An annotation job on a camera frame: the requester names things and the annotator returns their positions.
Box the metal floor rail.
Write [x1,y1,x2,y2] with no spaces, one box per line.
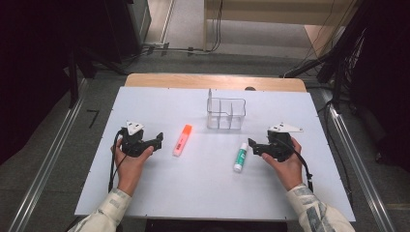
[8,76,90,232]
[318,88,398,232]

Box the dark cabinet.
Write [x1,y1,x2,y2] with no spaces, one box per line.
[105,0,153,61]

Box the clear acrylic organizer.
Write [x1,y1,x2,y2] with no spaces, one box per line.
[206,96,248,131]

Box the person's right hand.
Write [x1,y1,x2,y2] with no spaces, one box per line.
[260,137,305,192]

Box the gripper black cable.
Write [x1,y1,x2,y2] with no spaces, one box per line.
[274,137,314,193]
[107,129,126,193]

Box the green white glue stick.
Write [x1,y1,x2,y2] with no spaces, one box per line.
[233,142,249,173]

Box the light wooden furniture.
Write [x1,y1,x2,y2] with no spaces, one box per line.
[202,0,356,52]

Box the white table board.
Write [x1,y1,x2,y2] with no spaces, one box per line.
[74,86,357,222]

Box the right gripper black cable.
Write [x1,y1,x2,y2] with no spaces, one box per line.
[274,137,314,193]

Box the black hanging cable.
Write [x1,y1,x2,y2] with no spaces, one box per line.
[206,0,224,53]

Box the bundle of black cables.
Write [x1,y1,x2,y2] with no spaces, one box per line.
[341,28,369,98]

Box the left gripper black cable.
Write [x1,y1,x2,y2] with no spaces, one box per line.
[107,129,126,193]

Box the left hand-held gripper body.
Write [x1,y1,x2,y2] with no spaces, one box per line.
[120,120,157,159]

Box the floor power strip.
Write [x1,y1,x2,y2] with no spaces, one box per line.
[141,42,170,56]

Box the person's left hand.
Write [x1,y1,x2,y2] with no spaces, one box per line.
[110,134,156,197]

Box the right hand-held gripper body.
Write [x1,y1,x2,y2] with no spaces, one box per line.
[266,122,305,163]

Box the orange highlighter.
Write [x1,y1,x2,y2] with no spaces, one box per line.
[172,124,193,158]

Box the black stand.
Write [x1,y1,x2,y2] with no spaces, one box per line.
[282,28,357,112]
[66,47,128,109]

